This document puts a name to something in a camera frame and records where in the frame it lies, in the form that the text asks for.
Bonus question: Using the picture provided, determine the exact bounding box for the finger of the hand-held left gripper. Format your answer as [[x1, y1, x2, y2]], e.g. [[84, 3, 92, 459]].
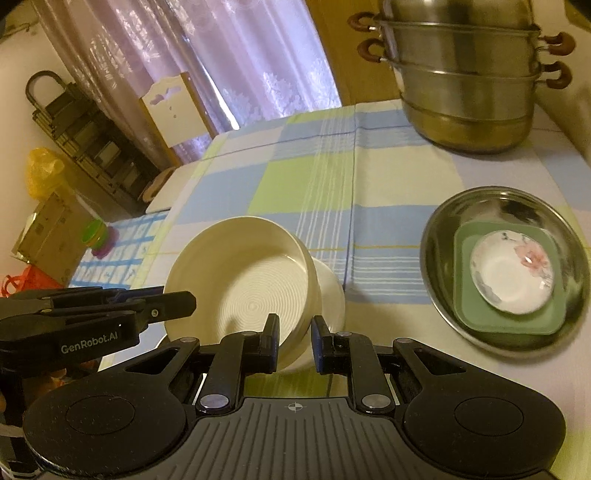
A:
[[99, 285, 165, 302], [133, 291, 197, 325]]

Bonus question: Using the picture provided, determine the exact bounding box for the cream wooden chair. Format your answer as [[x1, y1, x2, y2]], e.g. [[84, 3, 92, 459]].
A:
[[140, 71, 218, 167]]

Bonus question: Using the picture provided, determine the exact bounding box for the shallow steel plate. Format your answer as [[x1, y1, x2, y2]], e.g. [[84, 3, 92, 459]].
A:
[[420, 186, 591, 356]]

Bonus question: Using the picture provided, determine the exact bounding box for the cream ribbed bowl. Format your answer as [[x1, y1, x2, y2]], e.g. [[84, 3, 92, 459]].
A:
[[164, 215, 319, 372]]

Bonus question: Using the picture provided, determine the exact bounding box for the black metal rack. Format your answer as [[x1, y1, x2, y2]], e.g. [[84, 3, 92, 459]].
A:
[[25, 70, 162, 204]]

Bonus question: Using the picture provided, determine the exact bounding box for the small floral saucer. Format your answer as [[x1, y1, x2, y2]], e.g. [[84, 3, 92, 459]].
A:
[[470, 231, 555, 315]]

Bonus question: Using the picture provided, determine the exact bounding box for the checked pastel tablecloth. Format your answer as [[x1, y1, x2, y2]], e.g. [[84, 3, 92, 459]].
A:
[[95, 99, 591, 467]]

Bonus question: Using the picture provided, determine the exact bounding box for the person's left hand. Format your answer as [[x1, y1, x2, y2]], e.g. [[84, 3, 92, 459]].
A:
[[46, 366, 95, 387]]

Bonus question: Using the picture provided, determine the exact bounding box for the stacked steel steamer pot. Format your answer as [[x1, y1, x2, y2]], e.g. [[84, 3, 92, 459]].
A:
[[347, 0, 575, 154]]

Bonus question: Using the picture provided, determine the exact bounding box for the blue patterned cloth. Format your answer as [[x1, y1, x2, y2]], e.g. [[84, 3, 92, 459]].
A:
[[69, 212, 171, 289]]

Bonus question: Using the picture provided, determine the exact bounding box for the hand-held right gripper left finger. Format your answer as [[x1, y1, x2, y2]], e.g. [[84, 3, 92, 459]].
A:
[[124, 314, 281, 410]]

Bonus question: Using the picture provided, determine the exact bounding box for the red plastic bag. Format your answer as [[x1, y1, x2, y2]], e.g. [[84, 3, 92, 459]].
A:
[[0, 265, 61, 298]]

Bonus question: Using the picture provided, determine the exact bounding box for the cardboard box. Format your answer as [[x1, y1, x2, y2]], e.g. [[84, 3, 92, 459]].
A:
[[11, 189, 93, 287]]

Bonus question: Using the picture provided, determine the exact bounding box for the yellow plastic bag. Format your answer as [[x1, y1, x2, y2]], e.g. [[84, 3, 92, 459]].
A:
[[27, 148, 65, 200]]

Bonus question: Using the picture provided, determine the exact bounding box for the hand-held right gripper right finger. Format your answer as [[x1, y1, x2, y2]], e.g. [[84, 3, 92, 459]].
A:
[[310, 316, 468, 410]]

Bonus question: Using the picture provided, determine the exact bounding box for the green pink toy cup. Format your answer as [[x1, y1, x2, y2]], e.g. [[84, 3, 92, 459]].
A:
[[88, 219, 120, 258]]

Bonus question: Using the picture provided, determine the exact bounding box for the white floral bowl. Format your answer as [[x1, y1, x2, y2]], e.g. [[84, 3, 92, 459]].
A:
[[281, 258, 346, 374]]

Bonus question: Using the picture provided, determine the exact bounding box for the wooden door panel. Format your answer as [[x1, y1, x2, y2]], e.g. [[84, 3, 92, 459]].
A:
[[305, 0, 403, 109]]

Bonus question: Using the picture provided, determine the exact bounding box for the purple lace curtain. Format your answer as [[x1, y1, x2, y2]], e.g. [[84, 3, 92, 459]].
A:
[[32, 0, 342, 167]]

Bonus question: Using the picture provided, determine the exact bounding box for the green square plate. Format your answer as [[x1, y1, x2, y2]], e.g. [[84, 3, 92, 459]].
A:
[[453, 220, 566, 335]]

